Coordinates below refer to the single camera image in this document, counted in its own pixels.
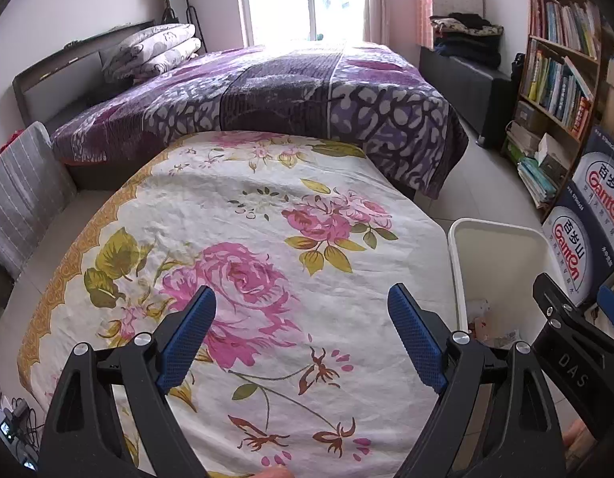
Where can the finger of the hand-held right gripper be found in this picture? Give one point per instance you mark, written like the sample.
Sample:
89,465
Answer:
613,308
556,298

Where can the row of books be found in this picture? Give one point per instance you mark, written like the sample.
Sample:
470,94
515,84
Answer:
566,22
561,89

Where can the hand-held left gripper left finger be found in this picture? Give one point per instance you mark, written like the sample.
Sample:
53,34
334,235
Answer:
187,338

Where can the person's right hand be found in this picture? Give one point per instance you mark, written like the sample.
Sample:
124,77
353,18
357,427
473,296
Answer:
580,438

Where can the black storage bench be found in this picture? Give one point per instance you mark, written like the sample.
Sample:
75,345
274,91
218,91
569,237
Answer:
466,89

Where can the blue and white packet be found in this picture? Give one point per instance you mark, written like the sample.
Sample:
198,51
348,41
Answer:
506,337

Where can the stack of white papers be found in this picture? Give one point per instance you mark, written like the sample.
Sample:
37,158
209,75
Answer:
522,139

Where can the dark wooden headboard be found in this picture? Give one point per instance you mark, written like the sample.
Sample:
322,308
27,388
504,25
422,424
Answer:
63,67

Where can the wooden bookshelf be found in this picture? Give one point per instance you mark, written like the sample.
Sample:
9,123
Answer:
593,79

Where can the beige box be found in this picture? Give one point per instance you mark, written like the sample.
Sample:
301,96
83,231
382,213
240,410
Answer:
553,157

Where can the crumpled white paper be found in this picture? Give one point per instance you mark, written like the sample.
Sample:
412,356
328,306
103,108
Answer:
478,308

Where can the black bag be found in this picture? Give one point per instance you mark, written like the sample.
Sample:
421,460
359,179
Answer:
517,65

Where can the white plastic bin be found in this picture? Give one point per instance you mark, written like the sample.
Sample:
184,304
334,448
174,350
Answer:
506,269

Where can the stack of teal booklets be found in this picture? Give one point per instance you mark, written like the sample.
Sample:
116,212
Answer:
536,181

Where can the white curtain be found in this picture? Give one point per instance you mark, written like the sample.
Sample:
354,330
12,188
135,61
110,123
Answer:
376,0

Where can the pink cabinet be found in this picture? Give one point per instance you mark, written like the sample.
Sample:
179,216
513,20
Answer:
451,0

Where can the pile of folded clothes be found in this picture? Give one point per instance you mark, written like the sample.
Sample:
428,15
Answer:
466,35

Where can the dark blue water carton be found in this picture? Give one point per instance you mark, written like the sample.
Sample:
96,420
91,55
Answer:
568,254
603,194

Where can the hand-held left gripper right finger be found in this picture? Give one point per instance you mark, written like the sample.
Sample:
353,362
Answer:
416,338

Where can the floral tablecloth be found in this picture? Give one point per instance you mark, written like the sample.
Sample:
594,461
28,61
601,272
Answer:
212,219

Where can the grey striped chair cover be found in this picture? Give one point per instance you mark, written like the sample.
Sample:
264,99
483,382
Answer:
23,199

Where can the purple patterned bed blanket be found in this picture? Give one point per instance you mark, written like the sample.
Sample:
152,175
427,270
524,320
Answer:
287,94

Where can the grey storage box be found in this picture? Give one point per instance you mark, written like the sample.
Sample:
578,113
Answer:
528,117

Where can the window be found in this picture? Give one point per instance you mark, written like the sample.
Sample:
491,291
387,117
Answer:
282,0

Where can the red cloth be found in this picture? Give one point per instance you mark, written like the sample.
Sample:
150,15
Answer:
6,144

